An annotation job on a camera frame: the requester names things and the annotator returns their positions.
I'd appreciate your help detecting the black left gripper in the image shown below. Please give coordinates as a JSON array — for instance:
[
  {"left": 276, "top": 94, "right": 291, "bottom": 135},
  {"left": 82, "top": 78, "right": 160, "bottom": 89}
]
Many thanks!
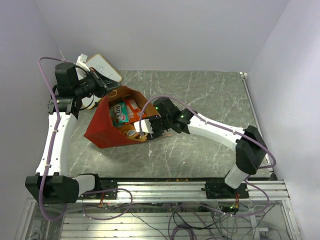
[{"left": 74, "top": 67, "right": 122, "bottom": 99}]

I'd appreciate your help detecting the orange chip bag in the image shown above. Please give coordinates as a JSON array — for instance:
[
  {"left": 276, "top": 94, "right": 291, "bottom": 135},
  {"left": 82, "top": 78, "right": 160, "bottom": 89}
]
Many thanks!
[{"left": 117, "top": 124, "right": 147, "bottom": 142}]

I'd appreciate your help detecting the red paper bag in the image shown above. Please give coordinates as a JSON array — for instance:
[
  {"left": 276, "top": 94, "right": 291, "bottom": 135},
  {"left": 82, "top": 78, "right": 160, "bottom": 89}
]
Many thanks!
[{"left": 84, "top": 86, "right": 160, "bottom": 149}]

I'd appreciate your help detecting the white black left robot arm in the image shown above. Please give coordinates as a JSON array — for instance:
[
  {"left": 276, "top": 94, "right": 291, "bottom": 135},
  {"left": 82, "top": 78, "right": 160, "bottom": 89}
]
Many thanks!
[{"left": 25, "top": 62, "right": 121, "bottom": 205}]

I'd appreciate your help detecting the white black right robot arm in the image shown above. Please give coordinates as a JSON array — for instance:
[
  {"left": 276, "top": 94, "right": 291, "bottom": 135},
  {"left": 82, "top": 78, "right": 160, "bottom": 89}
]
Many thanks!
[{"left": 135, "top": 95, "right": 268, "bottom": 198}]

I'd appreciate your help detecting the orange cracker snack pack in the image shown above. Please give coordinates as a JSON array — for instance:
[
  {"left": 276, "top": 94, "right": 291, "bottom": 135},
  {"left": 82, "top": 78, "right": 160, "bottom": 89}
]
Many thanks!
[{"left": 124, "top": 98, "right": 142, "bottom": 124}]

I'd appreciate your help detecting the teal candy snack pack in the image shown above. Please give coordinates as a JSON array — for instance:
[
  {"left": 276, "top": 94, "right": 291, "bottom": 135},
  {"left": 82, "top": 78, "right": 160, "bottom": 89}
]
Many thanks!
[{"left": 110, "top": 101, "right": 129, "bottom": 127}]

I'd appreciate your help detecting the small whiteboard yellow frame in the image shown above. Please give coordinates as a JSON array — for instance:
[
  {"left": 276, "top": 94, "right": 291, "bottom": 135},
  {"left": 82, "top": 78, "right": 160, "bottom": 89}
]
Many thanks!
[{"left": 74, "top": 53, "right": 123, "bottom": 110}]

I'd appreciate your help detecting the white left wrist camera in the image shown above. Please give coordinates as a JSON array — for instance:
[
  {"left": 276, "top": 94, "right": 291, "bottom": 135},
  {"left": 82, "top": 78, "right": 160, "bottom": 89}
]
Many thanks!
[{"left": 75, "top": 53, "right": 90, "bottom": 72}]

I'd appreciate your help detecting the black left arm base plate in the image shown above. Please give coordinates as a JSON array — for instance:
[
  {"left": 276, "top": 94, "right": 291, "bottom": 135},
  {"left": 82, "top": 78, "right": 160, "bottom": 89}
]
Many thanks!
[{"left": 73, "top": 174, "right": 118, "bottom": 200}]

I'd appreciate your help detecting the aluminium rail frame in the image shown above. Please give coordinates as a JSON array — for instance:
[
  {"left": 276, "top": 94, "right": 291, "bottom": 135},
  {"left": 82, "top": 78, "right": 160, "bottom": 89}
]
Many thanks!
[{"left": 16, "top": 178, "right": 303, "bottom": 240}]

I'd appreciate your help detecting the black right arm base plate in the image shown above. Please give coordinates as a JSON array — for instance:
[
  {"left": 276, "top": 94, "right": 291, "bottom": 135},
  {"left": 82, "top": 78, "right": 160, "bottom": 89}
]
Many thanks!
[{"left": 201, "top": 177, "right": 249, "bottom": 199}]

